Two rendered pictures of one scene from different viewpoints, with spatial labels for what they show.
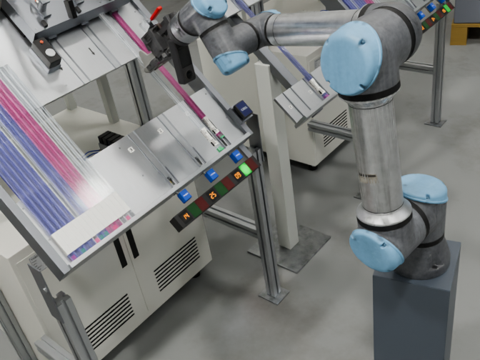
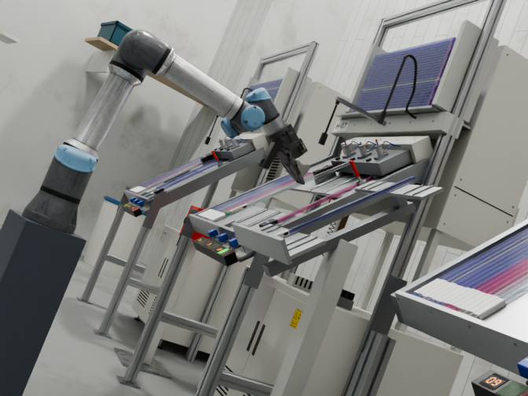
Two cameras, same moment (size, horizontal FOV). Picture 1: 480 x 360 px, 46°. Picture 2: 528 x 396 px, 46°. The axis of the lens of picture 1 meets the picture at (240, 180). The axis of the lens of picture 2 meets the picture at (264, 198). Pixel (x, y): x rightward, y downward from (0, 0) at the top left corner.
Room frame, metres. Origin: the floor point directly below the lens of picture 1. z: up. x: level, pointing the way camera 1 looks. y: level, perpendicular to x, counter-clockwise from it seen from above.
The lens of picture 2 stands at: (2.20, -1.86, 0.71)
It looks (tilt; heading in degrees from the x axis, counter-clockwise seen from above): 4 degrees up; 112
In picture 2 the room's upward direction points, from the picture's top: 22 degrees clockwise
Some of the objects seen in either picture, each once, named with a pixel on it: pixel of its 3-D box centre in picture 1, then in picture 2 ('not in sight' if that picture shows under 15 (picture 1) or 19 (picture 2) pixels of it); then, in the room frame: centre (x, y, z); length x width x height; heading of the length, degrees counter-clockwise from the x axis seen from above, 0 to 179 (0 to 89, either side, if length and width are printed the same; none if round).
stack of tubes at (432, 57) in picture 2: not in sight; (411, 85); (1.63, 0.51, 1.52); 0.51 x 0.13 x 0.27; 135
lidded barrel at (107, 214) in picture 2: not in sight; (118, 236); (-1.08, 3.15, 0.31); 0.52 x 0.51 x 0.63; 149
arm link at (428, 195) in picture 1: (418, 206); (70, 170); (1.00, -0.39, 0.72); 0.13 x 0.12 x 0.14; 130
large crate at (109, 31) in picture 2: not in sight; (129, 45); (-1.67, 2.97, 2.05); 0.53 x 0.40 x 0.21; 59
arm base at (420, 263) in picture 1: (418, 243); (54, 208); (1.01, -0.40, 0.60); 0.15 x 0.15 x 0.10
